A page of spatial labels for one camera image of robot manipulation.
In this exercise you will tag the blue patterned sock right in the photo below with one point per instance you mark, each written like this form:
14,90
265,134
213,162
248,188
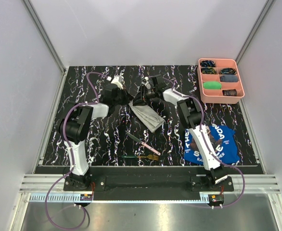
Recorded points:
228,71

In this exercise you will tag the gold fork green handle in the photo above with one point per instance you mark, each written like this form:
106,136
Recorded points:
150,157

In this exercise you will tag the grey cloth napkin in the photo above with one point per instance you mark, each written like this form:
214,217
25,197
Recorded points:
148,116

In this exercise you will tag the dark blue rolled sock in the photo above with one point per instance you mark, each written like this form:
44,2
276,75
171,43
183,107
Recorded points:
228,78

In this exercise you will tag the pink divided organizer tray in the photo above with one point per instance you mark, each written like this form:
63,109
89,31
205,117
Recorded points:
216,96

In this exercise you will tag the dark brown rolled sock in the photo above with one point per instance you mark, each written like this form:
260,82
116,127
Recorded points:
230,93

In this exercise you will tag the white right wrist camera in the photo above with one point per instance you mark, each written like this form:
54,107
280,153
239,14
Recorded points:
146,82

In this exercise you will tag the blue printed t-shirt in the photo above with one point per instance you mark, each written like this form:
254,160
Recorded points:
222,139

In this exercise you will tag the blue patterned sock middle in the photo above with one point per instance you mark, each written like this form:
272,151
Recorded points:
208,70

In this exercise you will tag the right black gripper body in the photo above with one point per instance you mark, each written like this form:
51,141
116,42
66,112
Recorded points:
151,95

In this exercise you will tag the green rolled sock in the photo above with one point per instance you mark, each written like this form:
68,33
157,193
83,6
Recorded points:
212,85

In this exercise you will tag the aluminium frame rail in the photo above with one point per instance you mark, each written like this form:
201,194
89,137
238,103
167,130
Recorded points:
42,32

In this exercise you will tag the blue patterned sock top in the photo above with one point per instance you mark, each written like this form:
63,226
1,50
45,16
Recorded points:
207,63

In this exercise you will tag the pink-handled table knife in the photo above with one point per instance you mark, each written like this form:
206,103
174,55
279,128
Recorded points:
143,144

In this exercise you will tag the blue patterned sock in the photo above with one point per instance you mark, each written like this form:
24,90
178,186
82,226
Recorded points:
207,63
228,71
208,70

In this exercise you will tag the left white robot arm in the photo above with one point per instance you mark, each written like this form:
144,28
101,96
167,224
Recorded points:
74,128

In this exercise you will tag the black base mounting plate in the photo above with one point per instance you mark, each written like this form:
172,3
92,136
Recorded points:
148,183

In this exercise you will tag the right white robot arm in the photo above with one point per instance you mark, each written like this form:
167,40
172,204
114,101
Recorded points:
191,116

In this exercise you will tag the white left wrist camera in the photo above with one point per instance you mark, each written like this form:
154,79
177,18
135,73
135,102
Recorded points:
117,80

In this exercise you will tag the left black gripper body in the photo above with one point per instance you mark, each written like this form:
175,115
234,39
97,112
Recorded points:
120,99

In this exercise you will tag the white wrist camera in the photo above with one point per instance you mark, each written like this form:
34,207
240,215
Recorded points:
117,80
146,82

